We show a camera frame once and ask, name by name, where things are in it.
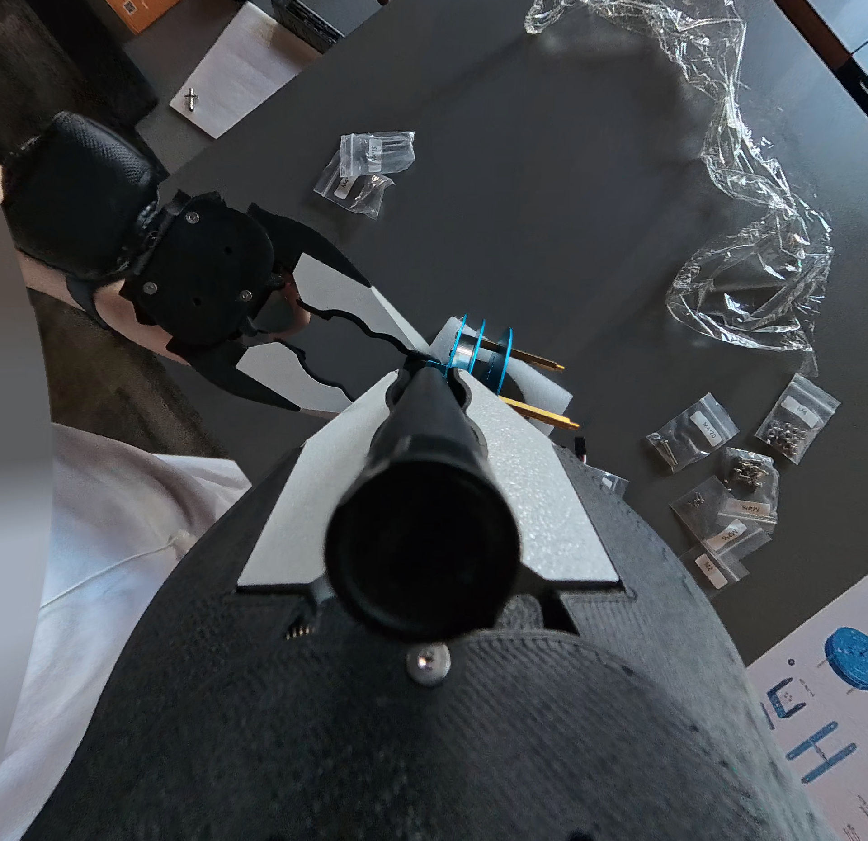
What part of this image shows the crumpled clear plastic wrap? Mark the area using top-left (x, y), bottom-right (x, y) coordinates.
top-left (525, 0), bottom-right (835, 374)

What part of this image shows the white paper pad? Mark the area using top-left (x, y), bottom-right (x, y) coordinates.
top-left (168, 3), bottom-right (323, 140)

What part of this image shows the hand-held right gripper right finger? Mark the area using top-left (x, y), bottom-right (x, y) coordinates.
top-left (444, 372), bottom-right (625, 591)

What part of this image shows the white foam block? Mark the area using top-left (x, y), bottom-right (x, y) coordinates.
top-left (430, 315), bottom-right (577, 442)

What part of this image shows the zip bag with long screws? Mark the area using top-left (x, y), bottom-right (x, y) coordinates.
top-left (646, 393), bottom-right (740, 474)

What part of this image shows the zip bag with nuts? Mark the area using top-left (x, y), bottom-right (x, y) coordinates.
top-left (755, 373), bottom-right (842, 462)

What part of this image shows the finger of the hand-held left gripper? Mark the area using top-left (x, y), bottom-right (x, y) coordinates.
top-left (234, 338), bottom-right (357, 413)
top-left (290, 252), bottom-right (438, 357)

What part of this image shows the small clear zip bag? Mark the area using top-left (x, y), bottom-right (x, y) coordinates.
top-left (670, 475), bottom-right (774, 553)
top-left (681, 544), bottom-right (748, 590)
top-left (313, 156), bottom-right (396, 219)

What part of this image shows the black electronic device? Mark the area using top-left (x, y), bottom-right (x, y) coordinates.
top-left (271, 0), bottom-right (347, 54)

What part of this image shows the person's white shirt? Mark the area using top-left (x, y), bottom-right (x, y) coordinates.
top-left (0, 424), bottom-right (252, 841)

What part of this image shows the brown wooden divider strip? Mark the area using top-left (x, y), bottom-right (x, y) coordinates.
top-left (751, 0), bottom-right (868, 82)

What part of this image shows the person's left hand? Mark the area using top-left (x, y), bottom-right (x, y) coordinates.
top-left (91, 288), bottom-right (313, 375)

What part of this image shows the blue metal servo base assembly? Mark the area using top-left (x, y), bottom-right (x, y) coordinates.
top-left (407, 314), bottom-right (582, 431)

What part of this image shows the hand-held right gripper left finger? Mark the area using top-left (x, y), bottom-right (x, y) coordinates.
top-left (235, 370), bottom-right (411, 614)

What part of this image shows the printed instruction sheet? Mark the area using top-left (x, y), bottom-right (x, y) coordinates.
top-left (746, 593), bottom-right (868, 841)

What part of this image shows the black screwdriver handle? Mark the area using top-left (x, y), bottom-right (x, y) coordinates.
top-left (324, 365), bottom-right (523, 644)

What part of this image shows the person's left forearm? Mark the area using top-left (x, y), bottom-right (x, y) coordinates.
top-left (14, 247), bottom-right (96, 306)

